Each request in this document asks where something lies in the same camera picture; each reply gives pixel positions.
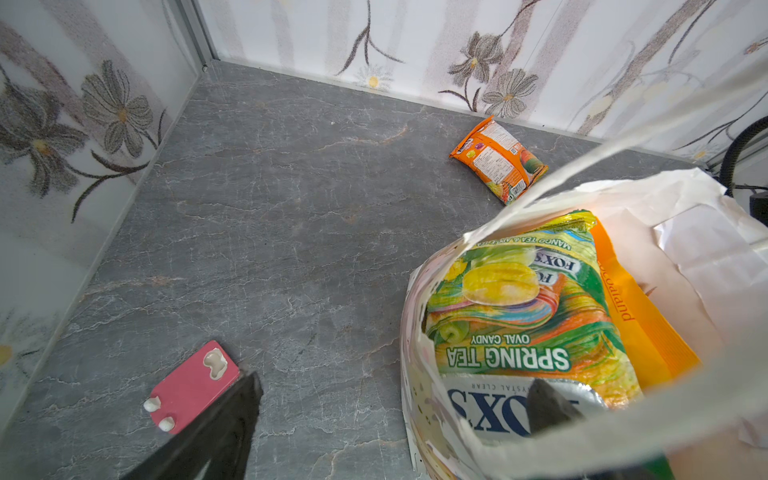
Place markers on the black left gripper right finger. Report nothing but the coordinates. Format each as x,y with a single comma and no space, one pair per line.
547,408

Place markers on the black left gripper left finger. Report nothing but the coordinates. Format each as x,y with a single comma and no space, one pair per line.
216,445

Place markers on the green yellow candy packet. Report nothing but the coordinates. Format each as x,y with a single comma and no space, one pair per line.
526,307

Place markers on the yellow mango snack bag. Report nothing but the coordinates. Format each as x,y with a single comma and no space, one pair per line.
656,351

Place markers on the white cartoon paper bag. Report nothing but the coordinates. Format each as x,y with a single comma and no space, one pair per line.
701,260

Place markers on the pink eraser block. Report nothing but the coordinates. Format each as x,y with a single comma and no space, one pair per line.
191,388

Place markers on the orange mango snack packet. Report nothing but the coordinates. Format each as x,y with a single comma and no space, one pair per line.
499,160

